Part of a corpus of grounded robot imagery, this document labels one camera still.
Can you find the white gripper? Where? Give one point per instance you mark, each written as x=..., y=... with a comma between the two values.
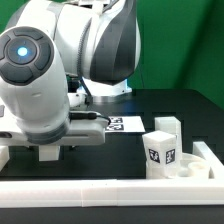
x=73, y=133

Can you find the white block at left edge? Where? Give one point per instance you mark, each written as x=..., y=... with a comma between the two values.
x=4, y=156

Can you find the white sheet with tags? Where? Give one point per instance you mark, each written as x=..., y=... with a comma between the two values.
x=127, y=124

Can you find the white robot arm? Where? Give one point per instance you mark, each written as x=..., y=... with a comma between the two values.
x=46, y=42

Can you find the white obstacle wall frame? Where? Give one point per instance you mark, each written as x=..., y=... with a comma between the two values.
x=91, y=193

